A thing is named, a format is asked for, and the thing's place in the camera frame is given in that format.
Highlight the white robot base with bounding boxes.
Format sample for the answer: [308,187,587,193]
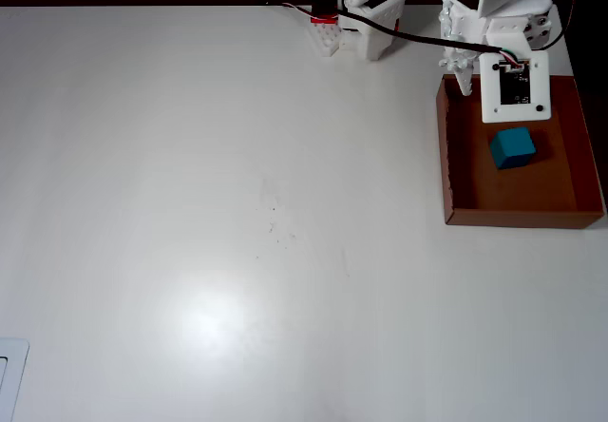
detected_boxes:
[308,0,408,62]

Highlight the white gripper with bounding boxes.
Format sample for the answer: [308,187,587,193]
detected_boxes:
[444,6,561,98]

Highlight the blue cube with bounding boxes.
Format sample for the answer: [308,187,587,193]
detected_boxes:
[489,125,538,170]

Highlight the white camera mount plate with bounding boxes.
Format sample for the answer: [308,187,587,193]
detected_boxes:
[478,48,551,125]

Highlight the brown cardboard box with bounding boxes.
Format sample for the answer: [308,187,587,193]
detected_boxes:
[435,73,605,230]

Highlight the black camera cable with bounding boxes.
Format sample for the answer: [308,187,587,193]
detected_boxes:
[263,0,504,55]

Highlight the red white servo wire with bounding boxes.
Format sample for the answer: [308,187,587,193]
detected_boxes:
[282,2,343,23]

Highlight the clear plastic gripper piece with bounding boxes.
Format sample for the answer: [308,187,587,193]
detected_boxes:
[438,0,477,72]

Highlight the white rectangular plate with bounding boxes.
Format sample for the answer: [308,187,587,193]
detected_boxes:
[0,338,30,422]

